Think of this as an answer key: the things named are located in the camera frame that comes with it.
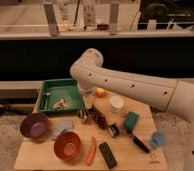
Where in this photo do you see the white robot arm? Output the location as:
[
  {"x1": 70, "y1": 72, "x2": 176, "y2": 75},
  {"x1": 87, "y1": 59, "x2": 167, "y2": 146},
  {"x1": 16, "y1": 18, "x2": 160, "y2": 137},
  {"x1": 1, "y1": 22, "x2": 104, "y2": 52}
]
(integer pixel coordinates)
[{"x1": 70, "y1": 48, "x2": 194, "y2": 171}]

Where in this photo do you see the orange bowl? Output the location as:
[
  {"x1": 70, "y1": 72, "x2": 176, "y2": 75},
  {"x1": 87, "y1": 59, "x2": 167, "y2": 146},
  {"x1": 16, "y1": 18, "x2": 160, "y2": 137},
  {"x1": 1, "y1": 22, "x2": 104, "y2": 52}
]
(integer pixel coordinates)
[{"x1": 54, "y1": 132, "x2": 81, "y2": 161}]

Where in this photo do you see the purple bowl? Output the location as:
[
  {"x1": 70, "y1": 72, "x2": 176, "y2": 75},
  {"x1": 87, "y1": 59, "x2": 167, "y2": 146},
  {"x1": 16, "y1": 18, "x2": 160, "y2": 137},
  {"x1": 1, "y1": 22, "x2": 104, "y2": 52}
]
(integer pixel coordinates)
[{"x1": 20, "y1": 113, "x2": 48, "y2": 139}]

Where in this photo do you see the orange fruit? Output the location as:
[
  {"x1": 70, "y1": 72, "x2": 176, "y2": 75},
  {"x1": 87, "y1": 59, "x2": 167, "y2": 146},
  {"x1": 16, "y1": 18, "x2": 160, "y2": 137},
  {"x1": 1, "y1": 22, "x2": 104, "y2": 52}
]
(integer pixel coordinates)
[{"x1": 95, "y1": 88, "x2": 107, "y2": 98}]

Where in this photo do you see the dark grape bunch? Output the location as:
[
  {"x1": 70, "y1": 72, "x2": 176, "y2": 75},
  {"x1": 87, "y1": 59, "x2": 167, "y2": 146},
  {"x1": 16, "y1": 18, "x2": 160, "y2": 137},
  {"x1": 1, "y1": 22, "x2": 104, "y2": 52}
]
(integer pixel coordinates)
[{"x1": 89, "y1": 107, "x2": 107, "y2": 130}]

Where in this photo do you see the white round container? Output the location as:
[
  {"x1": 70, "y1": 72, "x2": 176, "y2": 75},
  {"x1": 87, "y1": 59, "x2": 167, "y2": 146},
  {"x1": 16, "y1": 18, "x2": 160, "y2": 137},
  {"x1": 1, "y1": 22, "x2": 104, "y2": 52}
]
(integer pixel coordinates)
[{"x1": 109, "y1": 96, "x2": 125, "y2": 113}]

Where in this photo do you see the green plastic tray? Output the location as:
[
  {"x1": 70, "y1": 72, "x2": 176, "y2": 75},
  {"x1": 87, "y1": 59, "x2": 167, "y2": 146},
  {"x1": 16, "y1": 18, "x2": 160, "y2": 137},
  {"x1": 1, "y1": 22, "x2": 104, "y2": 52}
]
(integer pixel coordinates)
[{"x1": 37, "y1": 79, "x2": 84, "y2": 115}]

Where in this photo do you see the light blue cloth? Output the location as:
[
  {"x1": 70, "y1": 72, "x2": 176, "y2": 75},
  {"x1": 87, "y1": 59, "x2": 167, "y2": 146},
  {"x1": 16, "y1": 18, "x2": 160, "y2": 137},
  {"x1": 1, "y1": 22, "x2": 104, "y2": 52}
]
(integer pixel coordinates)
[{"x1": 51, "y1": 120, "x2": 74, "y2": 140}]

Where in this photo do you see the metal spoon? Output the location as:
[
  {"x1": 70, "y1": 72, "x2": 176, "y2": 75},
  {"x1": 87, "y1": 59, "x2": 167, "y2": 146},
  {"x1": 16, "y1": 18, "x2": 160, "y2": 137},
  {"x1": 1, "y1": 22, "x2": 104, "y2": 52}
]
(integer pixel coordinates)
[{"x1": 44, "y1": 90, "x2": 51, "y2": 110}]

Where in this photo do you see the small metal can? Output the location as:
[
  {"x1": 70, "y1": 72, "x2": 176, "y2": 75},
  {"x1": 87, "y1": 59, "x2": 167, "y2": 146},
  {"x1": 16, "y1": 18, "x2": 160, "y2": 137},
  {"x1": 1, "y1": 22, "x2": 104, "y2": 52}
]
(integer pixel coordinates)
[{"x1": 108, "y1": 123, "x2": 120, "y2": 138}]

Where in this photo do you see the wooden board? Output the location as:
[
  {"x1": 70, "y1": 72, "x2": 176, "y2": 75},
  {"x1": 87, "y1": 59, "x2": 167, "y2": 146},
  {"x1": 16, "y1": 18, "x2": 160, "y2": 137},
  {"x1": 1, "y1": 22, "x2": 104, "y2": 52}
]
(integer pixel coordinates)
[{"x1": 13, "y1": 82, "x2": 168, "y2": 171}]

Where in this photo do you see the orange carrot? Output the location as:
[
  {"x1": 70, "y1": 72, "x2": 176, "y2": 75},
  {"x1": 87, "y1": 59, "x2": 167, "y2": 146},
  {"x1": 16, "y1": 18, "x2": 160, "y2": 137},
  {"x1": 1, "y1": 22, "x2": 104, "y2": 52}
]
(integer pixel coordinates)
[{"x1": 86, "y1": 137, "x2": 97, "y2": 166}]

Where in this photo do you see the teal sponge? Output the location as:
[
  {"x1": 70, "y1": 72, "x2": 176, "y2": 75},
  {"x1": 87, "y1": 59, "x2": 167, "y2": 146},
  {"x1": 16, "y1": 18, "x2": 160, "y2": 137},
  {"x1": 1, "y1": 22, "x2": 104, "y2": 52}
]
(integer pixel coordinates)
[{"x1": 123, "y1": 112, "x2": 139, "y2": 130}]

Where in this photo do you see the black remote control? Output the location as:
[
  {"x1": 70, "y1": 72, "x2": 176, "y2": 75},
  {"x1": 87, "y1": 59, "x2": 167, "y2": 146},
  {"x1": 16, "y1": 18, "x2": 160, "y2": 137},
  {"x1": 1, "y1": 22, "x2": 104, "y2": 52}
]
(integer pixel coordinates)
[{"x1": 99, "y1": 142, "x2": 117, "y2": 169}]

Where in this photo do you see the blue cup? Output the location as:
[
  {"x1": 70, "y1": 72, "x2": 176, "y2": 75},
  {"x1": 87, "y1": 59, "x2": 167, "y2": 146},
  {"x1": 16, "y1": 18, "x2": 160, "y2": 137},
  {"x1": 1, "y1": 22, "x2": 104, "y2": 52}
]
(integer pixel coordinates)
[{"x1": 150, "y1": 131, "x2": 166, "y2": 148}]

